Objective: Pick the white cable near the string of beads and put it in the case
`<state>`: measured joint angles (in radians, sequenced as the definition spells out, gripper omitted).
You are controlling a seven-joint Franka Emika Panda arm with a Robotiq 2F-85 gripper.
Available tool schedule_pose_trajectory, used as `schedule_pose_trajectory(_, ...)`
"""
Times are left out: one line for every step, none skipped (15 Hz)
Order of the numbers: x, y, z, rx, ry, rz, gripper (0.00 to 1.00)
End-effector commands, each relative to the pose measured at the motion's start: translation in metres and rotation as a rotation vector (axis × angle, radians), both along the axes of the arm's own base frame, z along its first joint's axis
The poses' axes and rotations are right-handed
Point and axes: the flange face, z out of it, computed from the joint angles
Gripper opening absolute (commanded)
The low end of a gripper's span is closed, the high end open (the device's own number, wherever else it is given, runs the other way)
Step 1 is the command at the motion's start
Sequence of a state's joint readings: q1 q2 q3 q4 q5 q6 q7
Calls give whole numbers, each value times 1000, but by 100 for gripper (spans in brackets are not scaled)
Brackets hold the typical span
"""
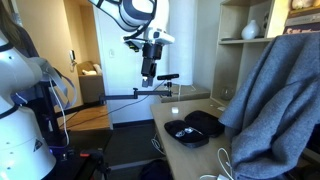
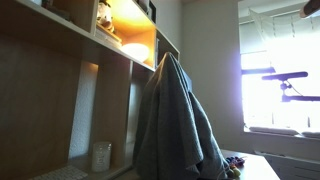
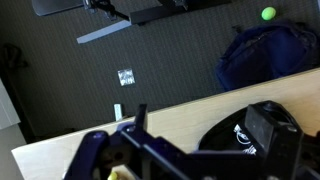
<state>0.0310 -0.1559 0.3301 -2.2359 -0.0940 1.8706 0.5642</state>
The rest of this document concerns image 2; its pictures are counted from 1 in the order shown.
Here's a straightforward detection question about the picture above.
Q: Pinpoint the grey knitted cardigan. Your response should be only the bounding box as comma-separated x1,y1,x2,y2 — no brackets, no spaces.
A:
132,51,232,180

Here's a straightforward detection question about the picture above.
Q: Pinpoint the white bowl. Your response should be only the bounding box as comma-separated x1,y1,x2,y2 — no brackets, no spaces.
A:
120,42,151,63

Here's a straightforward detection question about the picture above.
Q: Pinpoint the stack of books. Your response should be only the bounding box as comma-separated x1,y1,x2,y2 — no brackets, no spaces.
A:
94,24,123,50

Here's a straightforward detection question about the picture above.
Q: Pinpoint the plush toy figure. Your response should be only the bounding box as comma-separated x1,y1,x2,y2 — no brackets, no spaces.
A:
96,0,116,33

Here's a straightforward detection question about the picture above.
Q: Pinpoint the dark horizontal bar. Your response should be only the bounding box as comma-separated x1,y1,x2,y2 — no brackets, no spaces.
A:
241,66,277,76

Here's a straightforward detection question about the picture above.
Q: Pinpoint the wooden shelf unit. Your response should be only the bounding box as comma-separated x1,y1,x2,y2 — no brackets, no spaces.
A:
0,0,181,180

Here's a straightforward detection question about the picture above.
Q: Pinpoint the long white cushion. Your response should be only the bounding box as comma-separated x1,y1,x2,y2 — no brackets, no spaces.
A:
248,125,301,137

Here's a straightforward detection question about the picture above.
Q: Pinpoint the white keyboard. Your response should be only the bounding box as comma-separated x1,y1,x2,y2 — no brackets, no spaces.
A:
29,164,89,180

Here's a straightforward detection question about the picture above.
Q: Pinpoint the white cabinet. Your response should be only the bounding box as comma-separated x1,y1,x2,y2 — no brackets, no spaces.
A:
254,150,320,180

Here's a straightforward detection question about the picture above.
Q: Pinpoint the short white cushion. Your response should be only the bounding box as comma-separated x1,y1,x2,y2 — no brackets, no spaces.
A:
301,130,320,139

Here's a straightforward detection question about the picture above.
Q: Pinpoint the black picture frame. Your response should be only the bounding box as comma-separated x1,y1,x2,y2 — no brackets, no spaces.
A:
148,0,158,24

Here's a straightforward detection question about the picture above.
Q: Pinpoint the colourful felt bead string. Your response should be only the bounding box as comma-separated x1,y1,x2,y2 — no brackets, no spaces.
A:
225,155,247,179

